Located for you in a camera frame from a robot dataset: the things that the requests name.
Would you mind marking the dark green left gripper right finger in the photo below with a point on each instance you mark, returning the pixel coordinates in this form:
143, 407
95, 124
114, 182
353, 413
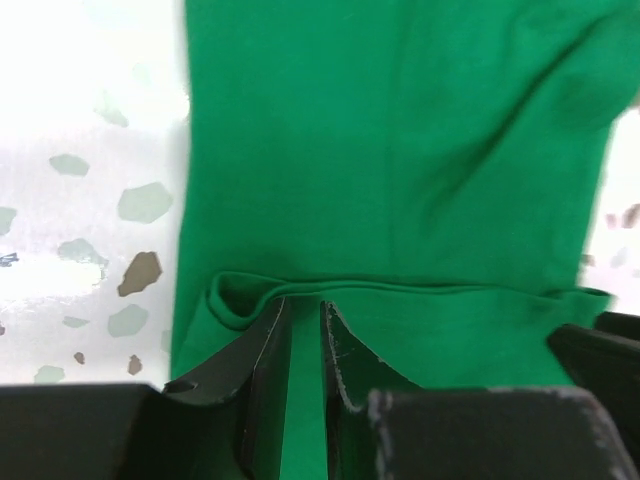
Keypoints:
357, 382

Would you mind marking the green t shirt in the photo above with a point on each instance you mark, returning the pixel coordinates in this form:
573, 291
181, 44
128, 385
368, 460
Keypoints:
428, 166

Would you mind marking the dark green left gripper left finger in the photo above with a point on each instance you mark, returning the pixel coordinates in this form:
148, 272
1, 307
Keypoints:
236, 403

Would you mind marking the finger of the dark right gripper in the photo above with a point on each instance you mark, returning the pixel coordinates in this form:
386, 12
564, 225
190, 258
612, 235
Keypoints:
597, 361
624, 325

